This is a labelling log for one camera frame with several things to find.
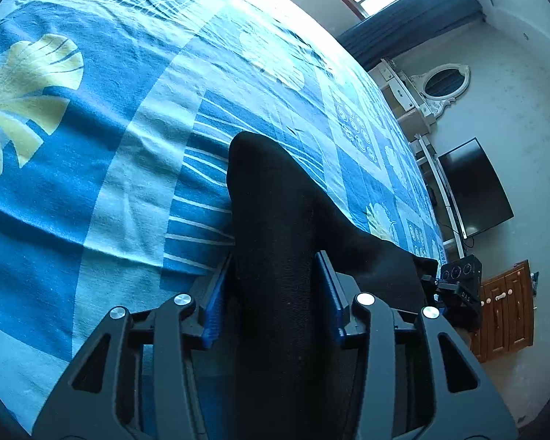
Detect black pants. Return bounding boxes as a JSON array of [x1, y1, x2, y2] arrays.
[[227, 132, 438, 439]]

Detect white oval wall mirror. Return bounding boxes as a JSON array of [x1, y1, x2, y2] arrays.
[[409, 64, 471, 119]]

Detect brown wooden door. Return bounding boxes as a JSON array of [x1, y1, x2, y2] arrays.
[[471, 260, 535, 363]]

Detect white tv cabinet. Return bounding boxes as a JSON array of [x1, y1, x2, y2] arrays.
[[410, 134, 466, 259]]

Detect blue patterned bed sheet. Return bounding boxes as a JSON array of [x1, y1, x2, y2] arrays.
[[0, 0, 445, 431]]

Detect dark blue window curtain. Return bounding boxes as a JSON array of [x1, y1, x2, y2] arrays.
[[337, 0, 485, 70]]

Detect black flat television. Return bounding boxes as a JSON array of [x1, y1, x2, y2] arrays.
[[438, 138, 514, 238]]

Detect white dressing table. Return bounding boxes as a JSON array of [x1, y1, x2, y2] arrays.
[[368, 59, 436, 141]]

